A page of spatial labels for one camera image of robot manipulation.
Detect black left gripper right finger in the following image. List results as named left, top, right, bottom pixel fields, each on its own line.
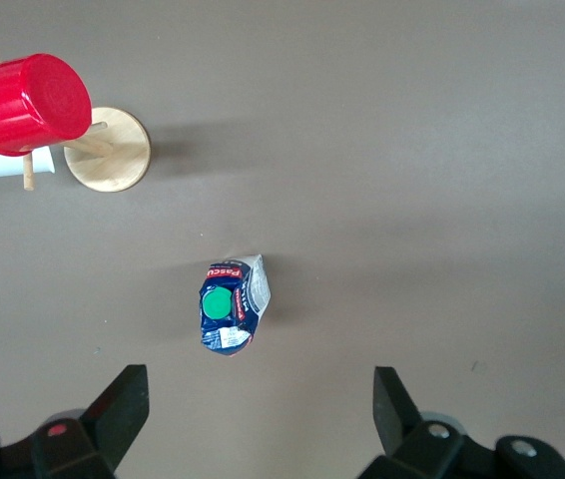
left=356, top=366, right=493, bottom=479

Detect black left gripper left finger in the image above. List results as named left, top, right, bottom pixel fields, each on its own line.
left=30, top=364, right=151, bottom=479

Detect blue white milk carton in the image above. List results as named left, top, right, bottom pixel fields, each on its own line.
left=198, top=253, right=273, bottom=356

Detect red plastic cup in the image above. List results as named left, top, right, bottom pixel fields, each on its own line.
left=0, top=53, right=93, bottom=158

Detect wooden mug tree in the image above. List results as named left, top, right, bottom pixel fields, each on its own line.
left=0, top=43, right=153, bottom=194

